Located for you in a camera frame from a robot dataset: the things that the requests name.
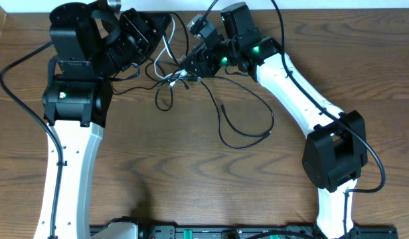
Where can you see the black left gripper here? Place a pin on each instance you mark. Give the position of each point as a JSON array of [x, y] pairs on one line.
[[137, 30]]

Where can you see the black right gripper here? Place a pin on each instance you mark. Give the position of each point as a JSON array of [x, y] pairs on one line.
[[202, 60]]

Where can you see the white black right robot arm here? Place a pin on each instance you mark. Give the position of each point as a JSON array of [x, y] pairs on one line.
[[335, 142]]

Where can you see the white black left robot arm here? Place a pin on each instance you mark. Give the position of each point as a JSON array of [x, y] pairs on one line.
[[93, 42]]

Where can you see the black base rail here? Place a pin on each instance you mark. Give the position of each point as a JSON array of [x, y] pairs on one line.
[[172, 232]]

